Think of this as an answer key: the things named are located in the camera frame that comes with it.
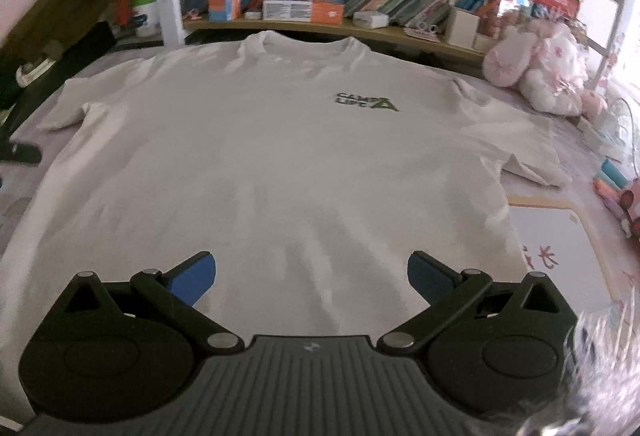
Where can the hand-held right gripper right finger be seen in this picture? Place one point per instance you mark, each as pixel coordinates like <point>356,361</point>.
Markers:
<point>425,277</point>

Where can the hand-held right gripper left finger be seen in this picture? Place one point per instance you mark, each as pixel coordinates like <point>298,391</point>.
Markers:
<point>192,277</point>

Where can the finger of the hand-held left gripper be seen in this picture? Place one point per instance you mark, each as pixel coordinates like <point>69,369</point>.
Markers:
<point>20,153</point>

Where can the white t-shirt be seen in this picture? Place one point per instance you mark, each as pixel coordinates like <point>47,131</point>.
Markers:
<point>275,166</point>

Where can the dark cloth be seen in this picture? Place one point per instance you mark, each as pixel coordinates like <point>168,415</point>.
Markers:
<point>60,66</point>

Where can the pink printed desk mat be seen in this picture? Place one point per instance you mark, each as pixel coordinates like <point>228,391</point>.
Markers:
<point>550,236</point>

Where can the brown plush toy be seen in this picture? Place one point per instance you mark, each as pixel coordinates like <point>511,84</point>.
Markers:
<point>65,11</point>

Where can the white cup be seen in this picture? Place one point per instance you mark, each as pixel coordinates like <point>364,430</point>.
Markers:
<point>146,19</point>

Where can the pile of pastel highlighters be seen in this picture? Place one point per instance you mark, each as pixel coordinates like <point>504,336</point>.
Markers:
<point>617,196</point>

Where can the white power strip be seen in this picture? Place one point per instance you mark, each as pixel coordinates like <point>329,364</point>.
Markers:
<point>602,136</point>

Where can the pink plush bunny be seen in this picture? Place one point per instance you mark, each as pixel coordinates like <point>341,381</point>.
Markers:
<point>550,66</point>

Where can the pink clips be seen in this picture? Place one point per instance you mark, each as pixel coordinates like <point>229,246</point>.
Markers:
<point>422,30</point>

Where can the beige pen holder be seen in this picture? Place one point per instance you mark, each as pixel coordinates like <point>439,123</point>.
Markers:
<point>461,29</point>

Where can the small white box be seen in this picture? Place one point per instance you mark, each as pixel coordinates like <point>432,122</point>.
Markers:
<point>370,18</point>

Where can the flat orange white box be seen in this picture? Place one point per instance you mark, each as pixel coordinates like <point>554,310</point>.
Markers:
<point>300,10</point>

